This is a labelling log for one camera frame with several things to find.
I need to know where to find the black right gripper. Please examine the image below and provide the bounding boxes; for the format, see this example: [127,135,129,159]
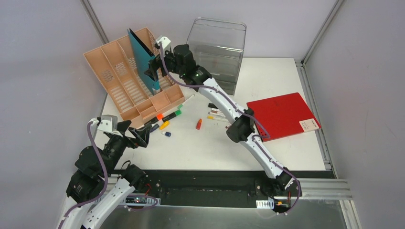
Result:
[145,46,186,82]

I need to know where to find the teal folder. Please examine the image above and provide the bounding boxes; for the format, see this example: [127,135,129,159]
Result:
[127,28,160,95]

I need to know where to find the red folder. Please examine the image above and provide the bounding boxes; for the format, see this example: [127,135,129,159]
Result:
[247,92,321,142]

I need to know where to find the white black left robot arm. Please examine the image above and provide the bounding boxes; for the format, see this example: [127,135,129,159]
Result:
[58,115,151,229]

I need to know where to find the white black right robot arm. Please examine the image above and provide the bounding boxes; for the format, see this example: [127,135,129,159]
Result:
[145,42,302,198]

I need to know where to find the dark blue small bottle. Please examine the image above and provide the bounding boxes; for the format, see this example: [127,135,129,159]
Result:
[150,124,160,133]

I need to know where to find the black highlighter orange cap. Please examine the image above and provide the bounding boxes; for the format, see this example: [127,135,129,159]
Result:
[144,114,164,126]

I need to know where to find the blue white small bottle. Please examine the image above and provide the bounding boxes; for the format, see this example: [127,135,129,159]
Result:
[161,131,171,137]

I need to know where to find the peach plastic file organizer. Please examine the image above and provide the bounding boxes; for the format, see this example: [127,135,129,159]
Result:
[84,35,185,128]

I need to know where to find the black highlighter green cap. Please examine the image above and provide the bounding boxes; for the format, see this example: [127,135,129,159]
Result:
[162,109,182,122]

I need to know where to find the white marker green caps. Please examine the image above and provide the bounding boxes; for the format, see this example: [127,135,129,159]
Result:
[177,94,195,110]

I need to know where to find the red orange small bottle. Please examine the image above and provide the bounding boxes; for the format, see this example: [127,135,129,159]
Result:
[195,119,203,130]

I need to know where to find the smoked clear drawer box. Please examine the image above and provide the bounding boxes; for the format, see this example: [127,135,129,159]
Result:
[187,17,247,95]

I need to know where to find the black highlighter blue cap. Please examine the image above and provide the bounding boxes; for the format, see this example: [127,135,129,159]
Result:
[208,103,218,109]

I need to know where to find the white marker purple cap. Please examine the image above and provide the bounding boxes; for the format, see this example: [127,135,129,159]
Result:
[209,112,225,118]

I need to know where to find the white marker yellow caps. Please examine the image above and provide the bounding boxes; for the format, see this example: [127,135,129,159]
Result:
[207,115,229,123]

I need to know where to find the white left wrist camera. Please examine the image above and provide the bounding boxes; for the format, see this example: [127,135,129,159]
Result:
[89,114,118,133]

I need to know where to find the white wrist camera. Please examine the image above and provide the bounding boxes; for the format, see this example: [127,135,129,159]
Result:
[155,36,171,50]
[89,114,118,133]

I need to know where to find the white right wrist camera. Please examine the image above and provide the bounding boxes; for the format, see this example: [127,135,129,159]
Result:
[155,36,171,50]

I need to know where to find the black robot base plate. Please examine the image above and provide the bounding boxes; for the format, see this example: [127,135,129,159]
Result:
[115,170,301,209]

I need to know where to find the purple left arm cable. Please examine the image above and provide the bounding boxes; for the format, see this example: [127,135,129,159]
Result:
[57,120,159,229]

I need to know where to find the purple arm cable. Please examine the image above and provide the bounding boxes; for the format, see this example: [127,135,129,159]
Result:
[158,41,303,219]
[57,120,159,229]

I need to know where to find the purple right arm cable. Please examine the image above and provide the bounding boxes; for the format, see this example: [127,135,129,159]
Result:
[158,41,303,219]

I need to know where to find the aluminium frame rail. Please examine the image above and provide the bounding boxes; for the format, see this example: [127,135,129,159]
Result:
[298,178,352,200]

